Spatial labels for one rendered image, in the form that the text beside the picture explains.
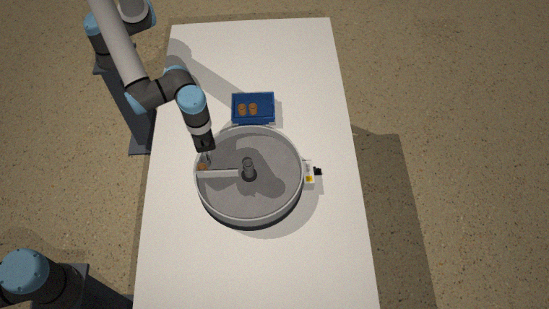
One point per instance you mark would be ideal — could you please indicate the white control box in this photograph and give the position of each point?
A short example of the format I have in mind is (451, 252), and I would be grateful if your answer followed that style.
(310, 177)

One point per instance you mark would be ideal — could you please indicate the steel bushing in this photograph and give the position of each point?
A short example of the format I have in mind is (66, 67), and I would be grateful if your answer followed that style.
(249, 177)
(249, 165)

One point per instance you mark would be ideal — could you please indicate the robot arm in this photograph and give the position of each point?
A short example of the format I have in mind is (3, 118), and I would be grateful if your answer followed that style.
(120, 34)
(60, 291)

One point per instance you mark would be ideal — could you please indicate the grey turntable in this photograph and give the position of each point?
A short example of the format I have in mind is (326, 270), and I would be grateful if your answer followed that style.
(257, 201)

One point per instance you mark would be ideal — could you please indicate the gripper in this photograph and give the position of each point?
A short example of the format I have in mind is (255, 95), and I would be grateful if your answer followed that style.
(203, 141)

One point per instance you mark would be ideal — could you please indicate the bronze bushing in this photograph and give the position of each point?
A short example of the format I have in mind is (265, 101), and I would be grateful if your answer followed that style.
(243, 109)
(203, 165)
(256, 108)

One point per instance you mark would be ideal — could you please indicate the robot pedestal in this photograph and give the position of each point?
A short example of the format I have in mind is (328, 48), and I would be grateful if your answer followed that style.
(130, 120)
(79, 268)

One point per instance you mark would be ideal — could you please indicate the blue crate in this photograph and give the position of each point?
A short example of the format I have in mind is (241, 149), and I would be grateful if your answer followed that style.
(266, 116)

